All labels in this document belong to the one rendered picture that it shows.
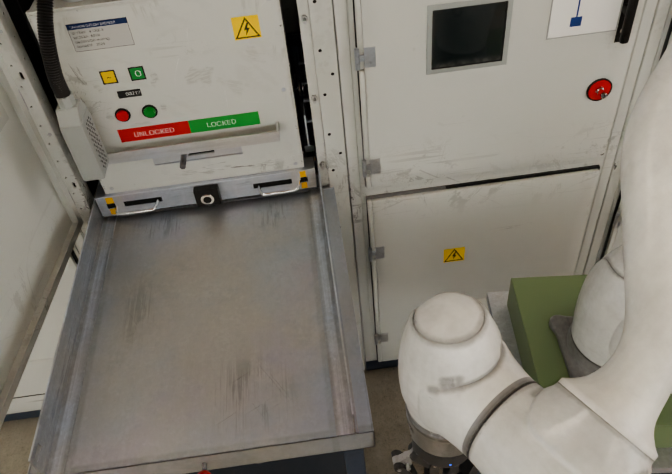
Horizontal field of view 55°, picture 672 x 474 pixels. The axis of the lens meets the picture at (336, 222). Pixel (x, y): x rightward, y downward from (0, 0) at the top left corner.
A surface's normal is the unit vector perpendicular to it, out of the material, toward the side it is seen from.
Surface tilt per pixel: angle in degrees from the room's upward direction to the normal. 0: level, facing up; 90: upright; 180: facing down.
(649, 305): 37
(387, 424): 0
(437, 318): 9
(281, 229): 0
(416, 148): 90
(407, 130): 90
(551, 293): 1
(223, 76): 90
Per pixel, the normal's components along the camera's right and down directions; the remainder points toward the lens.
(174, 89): 0.11, 0.68
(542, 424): -0.43, -0.58
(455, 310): -0.07, -0.76
